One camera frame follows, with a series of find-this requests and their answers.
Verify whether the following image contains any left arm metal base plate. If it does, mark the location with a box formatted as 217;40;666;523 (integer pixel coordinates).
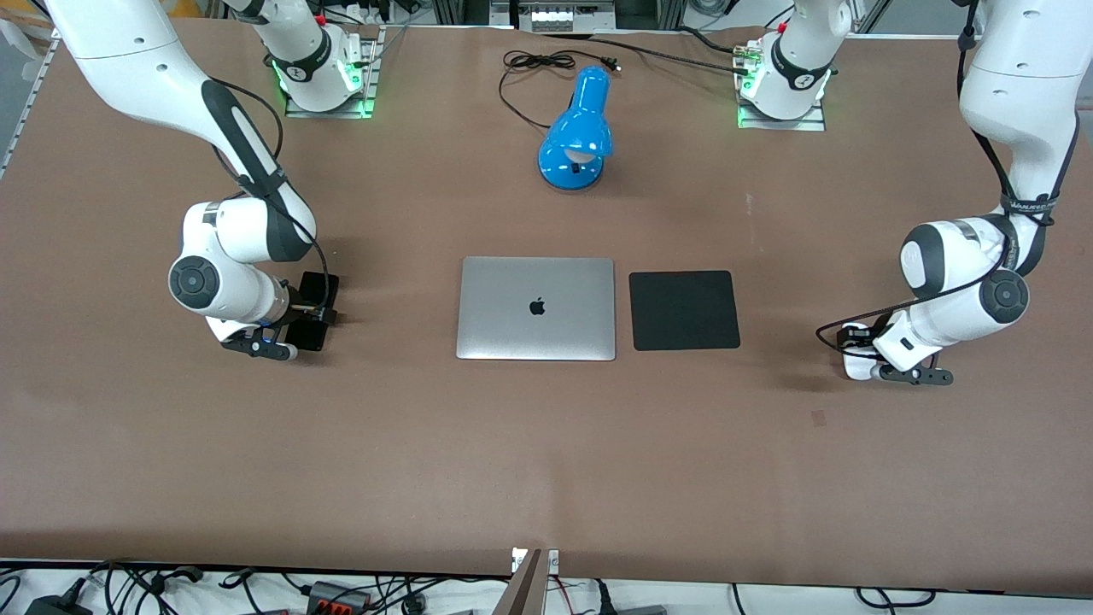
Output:
735;38;827;132

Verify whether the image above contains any black lamp power cable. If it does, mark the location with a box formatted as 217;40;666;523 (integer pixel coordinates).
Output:
498;50;622;131

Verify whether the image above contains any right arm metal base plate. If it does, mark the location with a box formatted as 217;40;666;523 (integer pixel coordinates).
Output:
283;26;383;120

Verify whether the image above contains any silver closed laptop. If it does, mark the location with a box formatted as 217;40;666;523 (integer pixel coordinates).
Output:
455;256;617;362

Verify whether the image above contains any black cable to arm base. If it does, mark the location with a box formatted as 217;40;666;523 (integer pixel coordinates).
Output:
538;30;757;79

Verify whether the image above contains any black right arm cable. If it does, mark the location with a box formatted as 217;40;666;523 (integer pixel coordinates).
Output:
207;77;332;319

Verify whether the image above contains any black orange connector block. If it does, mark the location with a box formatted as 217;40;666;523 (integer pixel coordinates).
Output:
306;580;374;615

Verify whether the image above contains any black smartphone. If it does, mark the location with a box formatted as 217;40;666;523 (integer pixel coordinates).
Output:
287;271;341;352

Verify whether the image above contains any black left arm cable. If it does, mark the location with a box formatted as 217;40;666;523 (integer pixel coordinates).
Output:
815;0;1064;356

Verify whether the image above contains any black power adapter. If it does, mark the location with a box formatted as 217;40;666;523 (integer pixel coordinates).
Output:
24;593;91;615

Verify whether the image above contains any white power strip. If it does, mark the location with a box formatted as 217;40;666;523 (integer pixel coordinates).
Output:
529;7;593;33

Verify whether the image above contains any blue desk lamp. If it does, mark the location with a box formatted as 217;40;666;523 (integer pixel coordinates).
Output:
537;66;615;192

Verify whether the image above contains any white computer mouse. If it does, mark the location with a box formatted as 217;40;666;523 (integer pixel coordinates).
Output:
843;343;880;380

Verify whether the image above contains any black mouse pad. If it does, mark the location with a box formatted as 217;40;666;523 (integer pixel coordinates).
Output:
628;270;741;352

